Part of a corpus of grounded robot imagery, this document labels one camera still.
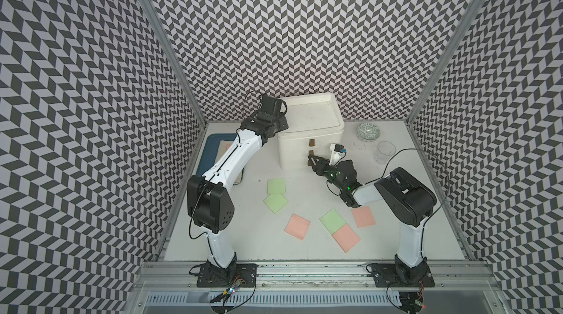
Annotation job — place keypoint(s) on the aluminium front rail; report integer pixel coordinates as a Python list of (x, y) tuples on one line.
[(319, 275)]

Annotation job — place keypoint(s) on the pink sticky note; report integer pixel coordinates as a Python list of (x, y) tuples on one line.
[(297, 227), (346, 238), (363, 217)]

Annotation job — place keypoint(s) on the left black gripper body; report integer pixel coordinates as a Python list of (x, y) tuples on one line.
[(279, 123)]

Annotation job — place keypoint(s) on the white drawer cabinet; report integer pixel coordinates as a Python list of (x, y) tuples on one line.
[(314, 123)]

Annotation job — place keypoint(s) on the beige mat on tray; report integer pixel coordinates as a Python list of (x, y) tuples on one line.
[(224, 146)]

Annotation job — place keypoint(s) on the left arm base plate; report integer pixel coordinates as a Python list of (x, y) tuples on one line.
[(210, 276)]

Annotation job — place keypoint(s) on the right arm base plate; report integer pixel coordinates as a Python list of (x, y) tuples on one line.
[(399, 275)]

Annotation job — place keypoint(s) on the green sticky note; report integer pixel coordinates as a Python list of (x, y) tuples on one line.
[(275, 202), (332, 221), (276, 186)]

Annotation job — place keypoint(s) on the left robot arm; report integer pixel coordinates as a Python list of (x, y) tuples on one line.
[(210, 206)]

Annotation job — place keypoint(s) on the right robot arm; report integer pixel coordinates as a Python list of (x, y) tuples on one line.
[(411, 202)]

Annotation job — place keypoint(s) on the blue tray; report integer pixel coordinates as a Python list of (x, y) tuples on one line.
[(209, 153)]

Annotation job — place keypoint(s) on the pink sticky note bottom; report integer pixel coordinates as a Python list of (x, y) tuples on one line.
[(346, 238)]

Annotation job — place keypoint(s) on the clear plastic cup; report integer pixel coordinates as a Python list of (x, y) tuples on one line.
[(384, 152)]

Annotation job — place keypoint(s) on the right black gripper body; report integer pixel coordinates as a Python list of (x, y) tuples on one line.
[(329, 172)]

